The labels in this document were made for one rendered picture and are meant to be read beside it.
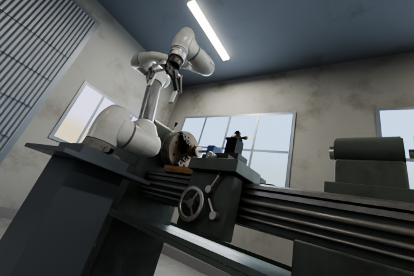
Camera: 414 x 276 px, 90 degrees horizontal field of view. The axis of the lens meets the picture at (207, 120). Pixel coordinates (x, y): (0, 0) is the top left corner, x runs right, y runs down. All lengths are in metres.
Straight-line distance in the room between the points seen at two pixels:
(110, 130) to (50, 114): 2.69
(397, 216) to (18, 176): 3.73
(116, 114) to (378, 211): 1.13
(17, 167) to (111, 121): 2.68
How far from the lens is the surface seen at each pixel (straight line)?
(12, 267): 1.09
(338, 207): 0.90
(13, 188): 3.77
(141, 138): 1.20
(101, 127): 1.14
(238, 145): 1.23
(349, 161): 1.02
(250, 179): 1.01
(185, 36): 1.14
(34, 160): 3.76
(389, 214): 0.88
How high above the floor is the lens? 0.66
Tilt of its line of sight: 25 degrees up
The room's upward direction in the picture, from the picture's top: 17 degrees clockwise
